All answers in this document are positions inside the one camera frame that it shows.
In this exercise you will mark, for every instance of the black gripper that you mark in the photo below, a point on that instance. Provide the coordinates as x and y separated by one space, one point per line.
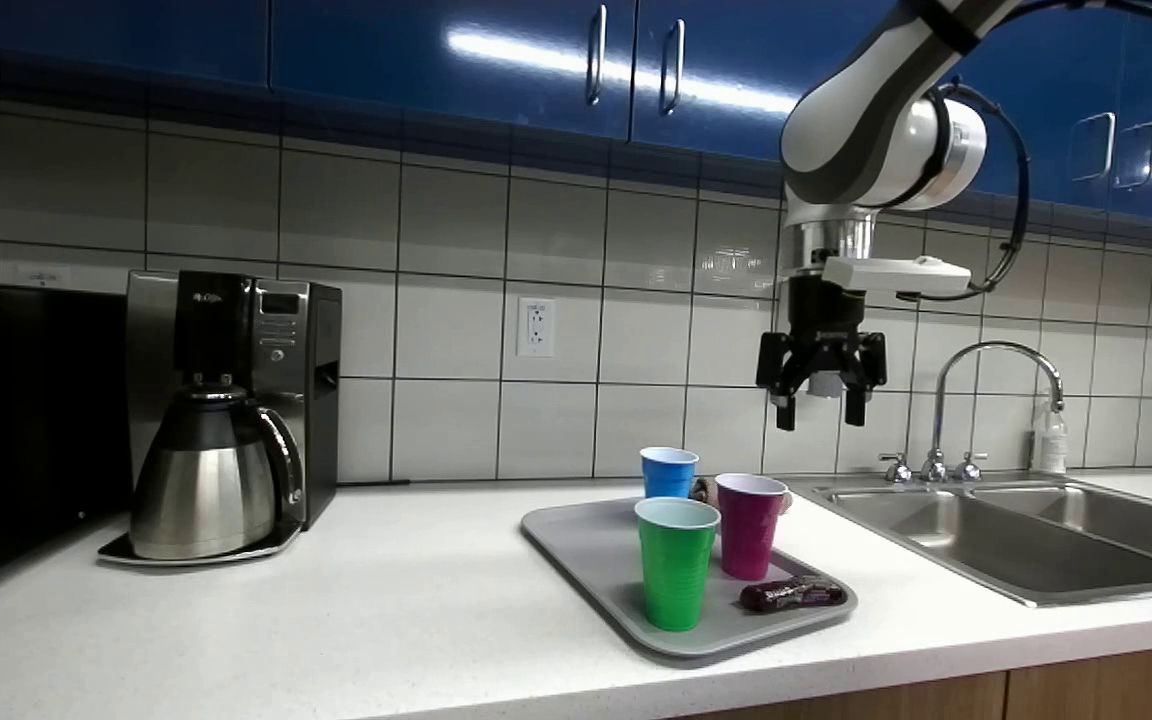
823 336

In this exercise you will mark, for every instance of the magenta plastic cup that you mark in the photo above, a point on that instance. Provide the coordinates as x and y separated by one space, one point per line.
748 513

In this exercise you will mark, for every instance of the blue plastic cup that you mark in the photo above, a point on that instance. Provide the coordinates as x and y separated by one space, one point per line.
670 470

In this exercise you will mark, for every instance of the green plastic cup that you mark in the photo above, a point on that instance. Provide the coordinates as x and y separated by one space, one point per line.
675 556

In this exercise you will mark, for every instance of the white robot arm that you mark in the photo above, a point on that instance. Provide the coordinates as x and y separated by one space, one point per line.
886 133

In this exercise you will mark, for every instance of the grey plastic tray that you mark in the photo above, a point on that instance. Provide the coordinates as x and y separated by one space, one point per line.
596 555

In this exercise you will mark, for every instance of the chrome kitchen faucet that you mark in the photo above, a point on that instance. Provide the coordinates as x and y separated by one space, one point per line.
959 444

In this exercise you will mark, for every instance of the dark candy bar wrapper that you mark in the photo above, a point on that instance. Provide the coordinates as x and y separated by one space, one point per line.
788 595

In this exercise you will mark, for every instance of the clear soap bottle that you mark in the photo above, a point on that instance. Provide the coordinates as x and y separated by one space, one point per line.
1045 441

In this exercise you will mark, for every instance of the stainless steel sink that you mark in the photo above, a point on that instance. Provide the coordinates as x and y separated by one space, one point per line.
1035 543

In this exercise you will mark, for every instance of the blue upper cabinets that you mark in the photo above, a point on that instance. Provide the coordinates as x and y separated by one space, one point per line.
704 76

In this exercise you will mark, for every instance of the wooden base cabinet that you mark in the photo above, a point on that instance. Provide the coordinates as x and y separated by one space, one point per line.
1076 688

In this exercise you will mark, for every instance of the steel coffee maker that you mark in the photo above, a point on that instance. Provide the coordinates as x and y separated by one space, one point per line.
232 403

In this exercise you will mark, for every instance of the black microwave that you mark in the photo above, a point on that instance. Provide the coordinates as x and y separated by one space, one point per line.
63 414

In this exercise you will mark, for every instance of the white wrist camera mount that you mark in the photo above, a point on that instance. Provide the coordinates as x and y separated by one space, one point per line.
923 279

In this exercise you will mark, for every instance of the white wall outlet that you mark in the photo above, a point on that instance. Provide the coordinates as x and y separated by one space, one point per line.
537 327

